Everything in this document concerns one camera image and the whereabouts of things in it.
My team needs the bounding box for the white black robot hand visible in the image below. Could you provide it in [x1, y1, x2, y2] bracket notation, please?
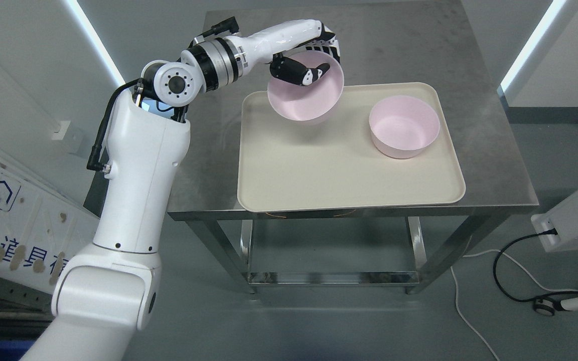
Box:
[244, 19, 340, 87]

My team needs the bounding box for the pink bowl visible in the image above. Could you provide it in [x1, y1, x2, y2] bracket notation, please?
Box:
[368, 95, 441, 158]
[267, 50, 344, 124]

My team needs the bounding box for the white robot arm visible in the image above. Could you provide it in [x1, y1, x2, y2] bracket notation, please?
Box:
[22, 18, 339, 360]

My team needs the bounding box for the stainless steel table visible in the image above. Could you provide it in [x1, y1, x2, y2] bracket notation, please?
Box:
[168, 1, 539, 294]

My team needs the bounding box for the beige plastic tray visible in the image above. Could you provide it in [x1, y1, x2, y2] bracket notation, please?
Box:
[237, 82, 466, 214]

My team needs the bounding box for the white wall socket box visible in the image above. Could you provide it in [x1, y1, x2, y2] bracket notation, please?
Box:
[51, 120, 85, 154]

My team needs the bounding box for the white cable on floor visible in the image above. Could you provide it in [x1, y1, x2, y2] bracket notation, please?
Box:
[450, 249, 578, 361]

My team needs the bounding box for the black power cable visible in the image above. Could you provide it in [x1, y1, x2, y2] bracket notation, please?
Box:
[492, 229, 578, 303]

